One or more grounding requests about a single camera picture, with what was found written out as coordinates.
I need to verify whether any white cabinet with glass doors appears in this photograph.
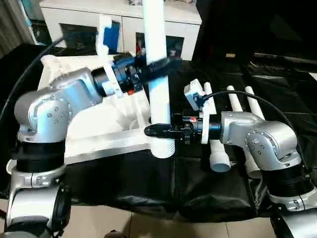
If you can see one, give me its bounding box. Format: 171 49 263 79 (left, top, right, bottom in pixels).
39 0 203 62

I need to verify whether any white plastic table top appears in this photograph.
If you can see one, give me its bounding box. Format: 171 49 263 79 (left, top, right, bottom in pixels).
6 54 165 175

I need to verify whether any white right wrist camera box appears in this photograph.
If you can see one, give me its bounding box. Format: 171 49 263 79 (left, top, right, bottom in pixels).
184 78 215 113

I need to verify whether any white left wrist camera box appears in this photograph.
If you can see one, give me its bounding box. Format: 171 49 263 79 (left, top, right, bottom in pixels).
96 14 123 56

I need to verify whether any white plastic table leg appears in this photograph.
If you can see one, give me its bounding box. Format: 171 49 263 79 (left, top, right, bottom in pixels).
202 83 232 173
142 0 177 160
226 86 264 179
245 86 266 120

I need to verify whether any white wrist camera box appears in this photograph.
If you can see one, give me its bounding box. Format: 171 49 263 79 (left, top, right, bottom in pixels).
184 78 215 113
96 14 123 56

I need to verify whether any black plastic mat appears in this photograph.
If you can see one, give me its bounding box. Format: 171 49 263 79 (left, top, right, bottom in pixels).
0 42 317 224

